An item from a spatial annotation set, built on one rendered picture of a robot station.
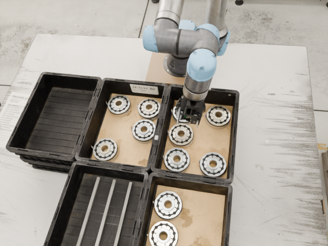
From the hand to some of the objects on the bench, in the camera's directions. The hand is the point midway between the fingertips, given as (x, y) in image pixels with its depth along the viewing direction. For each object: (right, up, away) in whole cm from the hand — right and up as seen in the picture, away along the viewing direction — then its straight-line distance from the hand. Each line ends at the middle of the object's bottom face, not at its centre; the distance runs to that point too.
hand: (188, 117), depth 106 cm
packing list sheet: (-86, 0, +43) cm, 96 cm away
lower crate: (-53, -8, +35) cm, 64 cm away
